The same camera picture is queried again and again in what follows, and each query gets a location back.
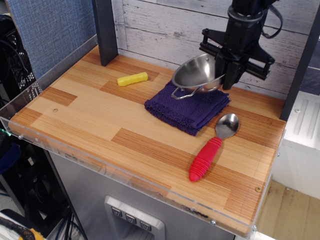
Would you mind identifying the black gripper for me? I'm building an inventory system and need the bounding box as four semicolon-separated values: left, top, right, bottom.
200;12;275;90

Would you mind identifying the steel pot with two handles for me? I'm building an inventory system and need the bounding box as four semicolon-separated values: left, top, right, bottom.
171;53;225;100

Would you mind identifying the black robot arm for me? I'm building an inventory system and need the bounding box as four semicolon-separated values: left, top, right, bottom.
200;0;277;90

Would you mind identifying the folded purple cloth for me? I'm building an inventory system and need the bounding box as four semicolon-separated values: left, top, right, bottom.
144;81;231;136

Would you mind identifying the yellow plastic corn piece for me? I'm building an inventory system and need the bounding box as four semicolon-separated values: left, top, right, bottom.
117;72;149;87

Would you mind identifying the grey dispenser button panel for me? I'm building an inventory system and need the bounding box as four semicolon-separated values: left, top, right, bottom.
104;195;166;240

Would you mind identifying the black plastic crate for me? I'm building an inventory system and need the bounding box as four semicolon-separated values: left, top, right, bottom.
0;14;36;107

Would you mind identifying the clear acrylic edge guard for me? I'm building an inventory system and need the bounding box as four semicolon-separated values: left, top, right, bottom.
0;47;284;240

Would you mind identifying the yellow black object bottom left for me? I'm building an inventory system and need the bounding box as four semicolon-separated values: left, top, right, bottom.
0;217;45;240

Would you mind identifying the spoon with red handle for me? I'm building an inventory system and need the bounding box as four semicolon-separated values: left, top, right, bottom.
188;113;240;182

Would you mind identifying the dark right upright post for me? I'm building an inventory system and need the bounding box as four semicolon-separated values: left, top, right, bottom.
279;7;320;121

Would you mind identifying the dark upright post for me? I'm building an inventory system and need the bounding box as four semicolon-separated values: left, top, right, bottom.
92;0;119;66
279;7;320;121

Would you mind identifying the dark left upright post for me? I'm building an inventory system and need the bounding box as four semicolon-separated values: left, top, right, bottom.
92;0;119;66

